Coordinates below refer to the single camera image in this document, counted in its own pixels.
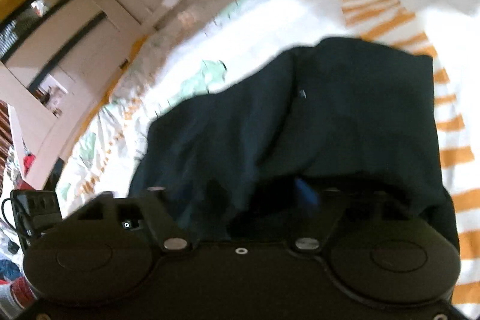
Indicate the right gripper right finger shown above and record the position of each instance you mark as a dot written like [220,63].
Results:
[322,218]

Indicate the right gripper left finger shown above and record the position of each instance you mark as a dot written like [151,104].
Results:
[163,228]

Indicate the dark navy garment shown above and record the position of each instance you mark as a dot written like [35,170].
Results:
[345,114]

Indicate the white wooden shelf unit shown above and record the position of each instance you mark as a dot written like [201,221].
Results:
[55,75]

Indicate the white patterned duvet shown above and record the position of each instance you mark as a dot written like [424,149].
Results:
[204,46]

